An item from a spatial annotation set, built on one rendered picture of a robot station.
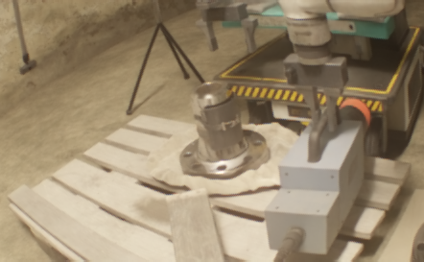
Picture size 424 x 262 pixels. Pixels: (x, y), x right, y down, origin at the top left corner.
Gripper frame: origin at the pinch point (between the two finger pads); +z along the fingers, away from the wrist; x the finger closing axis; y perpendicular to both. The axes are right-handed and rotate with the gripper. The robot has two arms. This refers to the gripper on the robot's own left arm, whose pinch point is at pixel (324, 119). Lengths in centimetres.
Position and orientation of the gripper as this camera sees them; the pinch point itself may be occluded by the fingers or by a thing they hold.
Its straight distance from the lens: 102.5
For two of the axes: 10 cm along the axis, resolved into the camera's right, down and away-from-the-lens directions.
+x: 8.4, 0.6, -5.3
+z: 2.0, 8.9, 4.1
